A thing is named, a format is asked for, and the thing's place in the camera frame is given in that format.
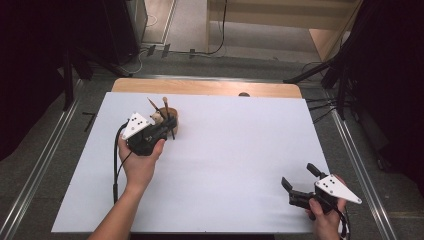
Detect white floor cable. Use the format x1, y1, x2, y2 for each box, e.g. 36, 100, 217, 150
126, 48, 151, 75

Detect light wooden board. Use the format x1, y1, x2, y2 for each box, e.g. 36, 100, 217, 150
308, 28, 349, 63

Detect black power cable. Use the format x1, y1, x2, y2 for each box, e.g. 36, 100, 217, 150
166, 0, 229, 57

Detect aluminium floor rail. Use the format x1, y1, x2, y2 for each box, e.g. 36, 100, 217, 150
328, 99, 398, 240
0, 79, 84, 240

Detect person's right hand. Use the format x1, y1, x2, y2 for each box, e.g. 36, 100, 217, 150
304, 197, 349, 240

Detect tan bear pen holder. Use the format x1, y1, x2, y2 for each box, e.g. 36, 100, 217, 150
149, 106, 179, 136

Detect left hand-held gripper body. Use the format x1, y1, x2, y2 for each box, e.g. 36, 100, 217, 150
121, 112, 168, 157

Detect right hand-held gripper cable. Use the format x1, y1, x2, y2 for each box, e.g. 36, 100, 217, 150
334, 203, 351, 240

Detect hand-held gripper cable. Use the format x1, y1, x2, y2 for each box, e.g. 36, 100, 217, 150
334, 203, 351, 240
112, 121, 132, 204

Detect person's left hand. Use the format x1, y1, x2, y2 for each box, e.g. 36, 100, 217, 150
118, 137, 167, 195

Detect black metal stand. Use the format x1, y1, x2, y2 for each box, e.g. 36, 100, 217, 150
61, 46, 133, 113
283, 56, 354, 121

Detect wooden table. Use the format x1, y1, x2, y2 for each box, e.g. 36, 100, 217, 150
110, 77, 303, 99

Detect light wooden cabinet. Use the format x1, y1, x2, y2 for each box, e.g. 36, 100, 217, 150
205, 0, 363, 54

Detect black floor cables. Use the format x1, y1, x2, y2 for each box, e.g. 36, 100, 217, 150
301, 61, 338, 125

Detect left hand-held gripper cable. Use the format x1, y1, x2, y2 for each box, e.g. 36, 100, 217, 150
112, 121, 132, 204

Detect black cabinet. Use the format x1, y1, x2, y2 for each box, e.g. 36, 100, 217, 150
103, 0, 149, 66

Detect black curtain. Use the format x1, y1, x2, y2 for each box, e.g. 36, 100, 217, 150
333, 0, 424, 198
0, 0, 111, 161

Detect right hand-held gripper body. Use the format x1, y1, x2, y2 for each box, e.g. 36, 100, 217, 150
288, 174, 363, 214

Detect black pencil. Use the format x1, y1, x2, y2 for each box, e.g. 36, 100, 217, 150
147, 97, 165, 121
162, 96, 176, 141

